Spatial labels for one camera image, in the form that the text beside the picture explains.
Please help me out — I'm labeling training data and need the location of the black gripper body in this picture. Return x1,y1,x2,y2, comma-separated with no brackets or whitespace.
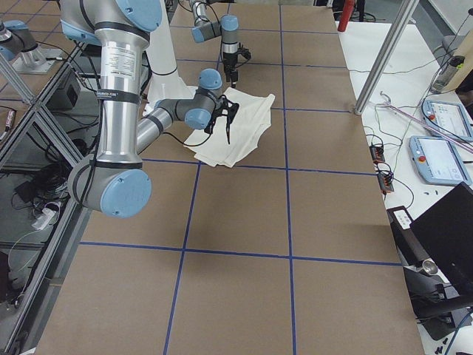
204,94,239,134
222,43,251,74

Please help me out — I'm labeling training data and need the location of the cream long-sleeve cat shirt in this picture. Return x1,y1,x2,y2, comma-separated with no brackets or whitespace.
185,88,275,168

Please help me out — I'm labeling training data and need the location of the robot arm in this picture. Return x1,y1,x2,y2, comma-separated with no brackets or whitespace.
188,1,252,88
61,1,239,218

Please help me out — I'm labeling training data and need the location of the red bottle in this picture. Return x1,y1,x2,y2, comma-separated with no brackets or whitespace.
337,0,355,32

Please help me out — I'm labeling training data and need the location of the blue teach pendant near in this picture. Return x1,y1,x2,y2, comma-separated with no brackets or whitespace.
409,136,472,186

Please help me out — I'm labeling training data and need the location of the blue teach pendant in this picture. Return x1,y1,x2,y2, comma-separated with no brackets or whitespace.
421,100,472,143
409,136,472,186

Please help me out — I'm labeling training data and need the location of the blue teach pendant far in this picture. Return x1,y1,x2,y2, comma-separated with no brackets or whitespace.
421,100,472,143

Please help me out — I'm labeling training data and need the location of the black box with label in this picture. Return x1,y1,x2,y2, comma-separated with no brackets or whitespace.
387,206,429,267

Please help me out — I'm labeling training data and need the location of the black laptop monitor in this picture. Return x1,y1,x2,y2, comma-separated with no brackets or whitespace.
410,182,472,294

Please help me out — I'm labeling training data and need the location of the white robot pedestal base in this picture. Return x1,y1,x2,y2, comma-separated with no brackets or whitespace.
144,0,195,114

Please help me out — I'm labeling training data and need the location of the aluminium frame post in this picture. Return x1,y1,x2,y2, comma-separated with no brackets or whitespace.
354,0,419,115

